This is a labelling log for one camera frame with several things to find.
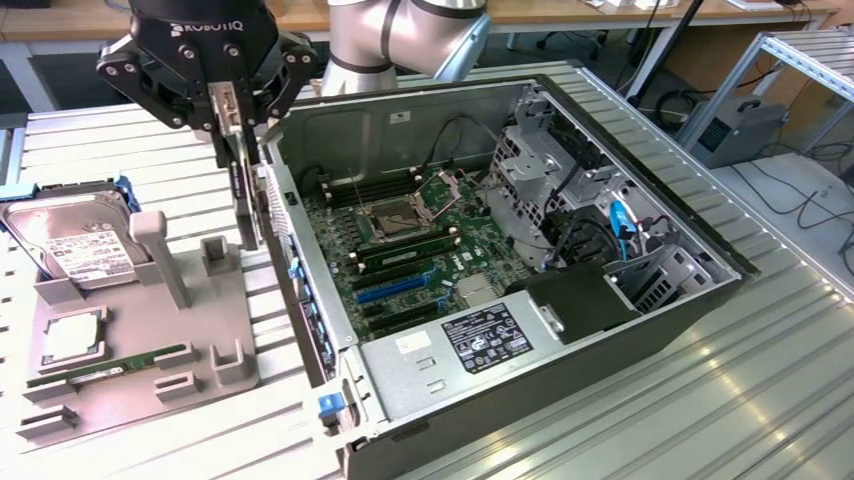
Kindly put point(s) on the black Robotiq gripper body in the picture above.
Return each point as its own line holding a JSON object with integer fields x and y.
{"x": 200, "y": 45}

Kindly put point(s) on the low-profile graphics card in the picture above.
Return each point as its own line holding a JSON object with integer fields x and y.
{"x": 247, "y": 200}

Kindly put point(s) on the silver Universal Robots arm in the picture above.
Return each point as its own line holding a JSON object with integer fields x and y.
{"x": 360, "y": 35}

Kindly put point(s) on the wooden office desk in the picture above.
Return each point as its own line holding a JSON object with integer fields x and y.
{"x": 67, "y": 27}
{"x": 567, "y": 12}

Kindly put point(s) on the hard drive in blue caddy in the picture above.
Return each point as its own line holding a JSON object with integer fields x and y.
{"x": 127, "y": 192}

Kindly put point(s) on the thin locking lever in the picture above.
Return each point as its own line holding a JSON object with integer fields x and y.
{"x": 358, "y": 192}

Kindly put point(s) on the silver hard disk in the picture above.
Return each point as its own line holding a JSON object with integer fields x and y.
{"x": 74, "y": 235}

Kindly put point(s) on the metal socket cover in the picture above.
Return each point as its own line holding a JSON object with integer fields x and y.
{"x": 443, "y": 192}

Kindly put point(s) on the CPU socket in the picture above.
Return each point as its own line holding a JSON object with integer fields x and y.
{"x": 394, "y": 222}

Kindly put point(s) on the green RAM stick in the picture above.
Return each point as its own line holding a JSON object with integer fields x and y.
{"x": 127, "y": 365}
{"x": 394, "y": 256}

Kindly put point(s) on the silver metal drive cage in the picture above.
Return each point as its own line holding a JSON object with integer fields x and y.
{"x": 527, "y": 170}

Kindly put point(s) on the black expansion slot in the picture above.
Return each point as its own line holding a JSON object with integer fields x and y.
{"x": 407, "y": 325}
{"x": 401, "y": 312}
{"x": 390, "y": 277}

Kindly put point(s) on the green motherboard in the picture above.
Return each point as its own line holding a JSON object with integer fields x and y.
{"x": 487, "y": 235}

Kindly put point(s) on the black office chair base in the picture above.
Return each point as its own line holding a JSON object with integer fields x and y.
{"x": 574, "y": 37}

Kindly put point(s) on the blue expansion slot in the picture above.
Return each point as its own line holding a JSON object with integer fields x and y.
{"x": 394, "y": 292}

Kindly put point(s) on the gray plastic parts rack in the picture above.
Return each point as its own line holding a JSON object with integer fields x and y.
{"x": 134, "y": 320}

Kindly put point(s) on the silver chipset heatsink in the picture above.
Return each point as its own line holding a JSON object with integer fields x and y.
{"x": 477, "y": 292}

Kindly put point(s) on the silver CPU chip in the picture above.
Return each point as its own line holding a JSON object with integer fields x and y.
{"x": 70, "y": 337}

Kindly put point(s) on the black case fan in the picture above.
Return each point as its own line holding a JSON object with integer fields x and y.
{"x": 587, "y": 245}

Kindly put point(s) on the black stand pole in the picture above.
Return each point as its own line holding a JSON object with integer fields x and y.
{"x": 677, "y": 30}

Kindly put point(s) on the silver power supply unit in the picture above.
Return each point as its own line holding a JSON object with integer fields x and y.
{"x": 427, "y": 370}

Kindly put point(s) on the black plastic air shroud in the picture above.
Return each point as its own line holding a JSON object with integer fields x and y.
{"x": 581, "y": 300}

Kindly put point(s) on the blue case latch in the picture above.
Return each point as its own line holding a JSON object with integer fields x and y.
{"x": 328, "y": 405}

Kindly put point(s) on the silver disk bay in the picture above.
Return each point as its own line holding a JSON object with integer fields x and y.
{"x": 657, "y": 285}

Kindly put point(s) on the open dark PC case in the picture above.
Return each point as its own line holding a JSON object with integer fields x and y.
{"x": 601, "y": 360}

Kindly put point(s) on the aluminium profile frame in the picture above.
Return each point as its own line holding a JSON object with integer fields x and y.
{"x": 801, "y": 50}

